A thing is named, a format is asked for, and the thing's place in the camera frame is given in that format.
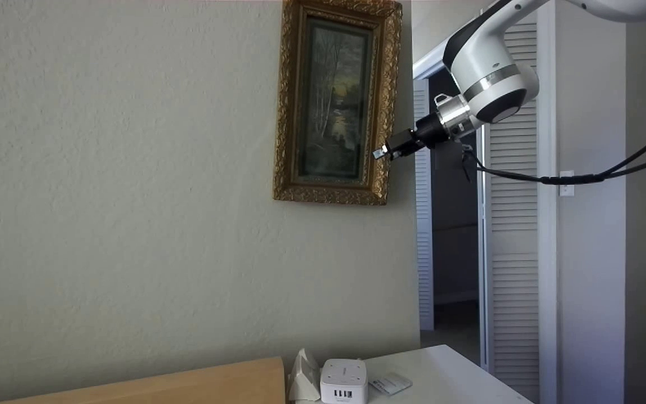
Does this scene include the light wooden board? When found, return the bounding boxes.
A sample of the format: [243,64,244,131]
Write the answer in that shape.
[0,357,289,404]

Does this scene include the white louvered closet door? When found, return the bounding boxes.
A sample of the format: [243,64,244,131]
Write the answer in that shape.
[476,13,561,404]

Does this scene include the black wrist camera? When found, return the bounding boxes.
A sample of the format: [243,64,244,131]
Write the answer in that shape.
[440,137,479,170]

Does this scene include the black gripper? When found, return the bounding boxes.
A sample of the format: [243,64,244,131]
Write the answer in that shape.
[370,117,453,161]

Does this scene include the gold ornate picture frame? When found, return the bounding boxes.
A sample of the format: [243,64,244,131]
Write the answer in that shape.
[271,0,405,206]

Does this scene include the black cable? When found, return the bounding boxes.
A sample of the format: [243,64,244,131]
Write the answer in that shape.
[532,144,646,187]
[460,114,646,187]

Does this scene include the small white remote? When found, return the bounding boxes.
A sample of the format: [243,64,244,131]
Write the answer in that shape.
[367,370,415,398]

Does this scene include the white light switch plate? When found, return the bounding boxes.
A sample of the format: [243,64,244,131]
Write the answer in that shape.
[559,169,576,199]

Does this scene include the narrow white louvered door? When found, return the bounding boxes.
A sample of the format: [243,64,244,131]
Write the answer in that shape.
[410,73,438,336]

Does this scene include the white closet door trim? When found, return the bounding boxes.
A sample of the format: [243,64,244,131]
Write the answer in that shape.
[410,41,453,82]

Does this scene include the white crumpled tissue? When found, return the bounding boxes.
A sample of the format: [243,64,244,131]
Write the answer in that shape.
[285,347,323,404]

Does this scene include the white box with barcode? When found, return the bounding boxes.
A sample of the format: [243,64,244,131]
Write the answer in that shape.
[319,357,370,404]

